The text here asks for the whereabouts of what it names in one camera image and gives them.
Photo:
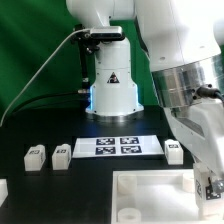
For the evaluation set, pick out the white part left edge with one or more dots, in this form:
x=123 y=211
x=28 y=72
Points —
x=3 y=191

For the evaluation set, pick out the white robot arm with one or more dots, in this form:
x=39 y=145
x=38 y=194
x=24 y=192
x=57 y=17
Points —
x=177 y=37

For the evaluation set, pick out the grey camera on stand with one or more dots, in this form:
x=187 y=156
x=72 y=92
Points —
x=109 y=33

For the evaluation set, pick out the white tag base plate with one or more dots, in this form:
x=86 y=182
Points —
x=117 y=146

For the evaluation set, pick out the white square table top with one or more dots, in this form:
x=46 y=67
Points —
x=157 y=197

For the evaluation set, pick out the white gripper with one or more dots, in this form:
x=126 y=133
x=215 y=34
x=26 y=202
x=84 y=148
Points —
x=200 y=129

